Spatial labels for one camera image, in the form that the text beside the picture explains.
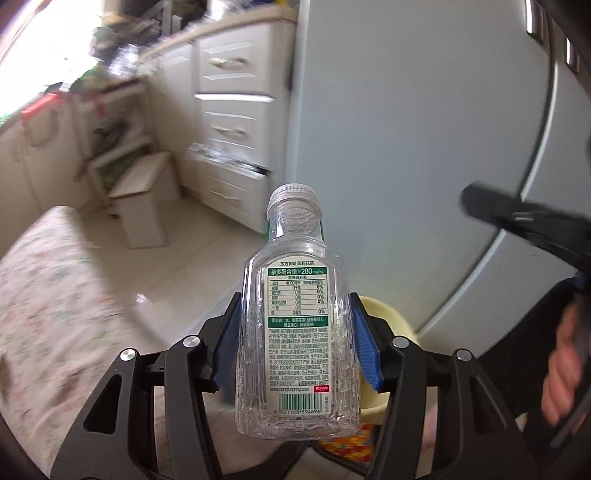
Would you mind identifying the clear plastic bottle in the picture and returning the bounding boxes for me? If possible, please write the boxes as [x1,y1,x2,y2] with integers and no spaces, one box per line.
[235,183,362,440]

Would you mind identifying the white kitchen cabinets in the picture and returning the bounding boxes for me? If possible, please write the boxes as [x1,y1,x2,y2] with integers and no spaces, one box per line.
[1,93,98,253]

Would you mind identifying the person's right hand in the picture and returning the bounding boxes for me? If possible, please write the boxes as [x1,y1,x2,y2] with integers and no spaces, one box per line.
[541,303,583,427]

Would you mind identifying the yellow plastic bucket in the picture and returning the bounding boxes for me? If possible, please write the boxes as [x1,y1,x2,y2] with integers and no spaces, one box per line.
[359,295,418,425]

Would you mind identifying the colourful patterned slipper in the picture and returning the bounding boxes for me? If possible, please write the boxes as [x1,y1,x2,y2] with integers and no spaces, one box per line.
[315,423,381,468]

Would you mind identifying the floral tablecloth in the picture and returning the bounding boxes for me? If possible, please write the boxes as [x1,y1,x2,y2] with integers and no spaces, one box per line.
[0,206,158,473]

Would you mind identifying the small white step stool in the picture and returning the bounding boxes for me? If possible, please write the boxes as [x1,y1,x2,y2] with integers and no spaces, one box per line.
[108,151,180,249]

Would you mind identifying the clear plastic bag on drawer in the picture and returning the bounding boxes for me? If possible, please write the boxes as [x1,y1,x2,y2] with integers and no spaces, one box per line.
[183,142,267,175]

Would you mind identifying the white refrigerator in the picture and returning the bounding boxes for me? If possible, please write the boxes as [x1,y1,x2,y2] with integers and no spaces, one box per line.
[287,1,590,354]

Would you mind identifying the black wok on rack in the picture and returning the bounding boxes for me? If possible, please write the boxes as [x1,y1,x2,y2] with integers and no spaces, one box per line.
[92,118,127,151]

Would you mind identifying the white drawer cabinet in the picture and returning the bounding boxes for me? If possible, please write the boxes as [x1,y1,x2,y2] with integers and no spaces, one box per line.
[138,4,298,233]

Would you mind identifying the white storage rack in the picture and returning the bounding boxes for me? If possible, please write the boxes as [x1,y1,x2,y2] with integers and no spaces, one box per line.
[71,78,156,216]

